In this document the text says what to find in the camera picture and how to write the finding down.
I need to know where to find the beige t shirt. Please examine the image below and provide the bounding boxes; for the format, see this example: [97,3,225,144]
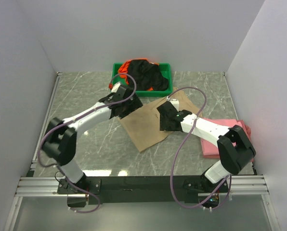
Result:
[118,87,203,154]

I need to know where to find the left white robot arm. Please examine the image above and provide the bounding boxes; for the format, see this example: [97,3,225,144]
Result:
[41,83,143,193]

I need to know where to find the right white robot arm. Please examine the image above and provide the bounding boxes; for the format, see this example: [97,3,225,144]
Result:
[157,101,256,192]

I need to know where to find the orange t shirt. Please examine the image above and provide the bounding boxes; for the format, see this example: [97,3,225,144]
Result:
[117,58,154,91]

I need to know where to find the black t shirt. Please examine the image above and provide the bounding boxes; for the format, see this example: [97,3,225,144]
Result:
[127,59,169,91]

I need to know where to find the light pink folded t shirt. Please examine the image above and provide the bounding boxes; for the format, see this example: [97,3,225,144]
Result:
[200,117,240,156]

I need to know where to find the green plastic bin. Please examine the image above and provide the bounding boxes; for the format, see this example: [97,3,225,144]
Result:
[110,63,174,98]

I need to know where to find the dark pink folded t shirt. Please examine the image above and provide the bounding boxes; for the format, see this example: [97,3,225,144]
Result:
[203,119,252,159]

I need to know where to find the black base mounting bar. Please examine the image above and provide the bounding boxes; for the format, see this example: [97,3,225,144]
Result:
[56,175,228,205]

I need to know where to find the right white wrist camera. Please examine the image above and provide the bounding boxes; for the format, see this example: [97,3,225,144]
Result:
[166,97,179,111]

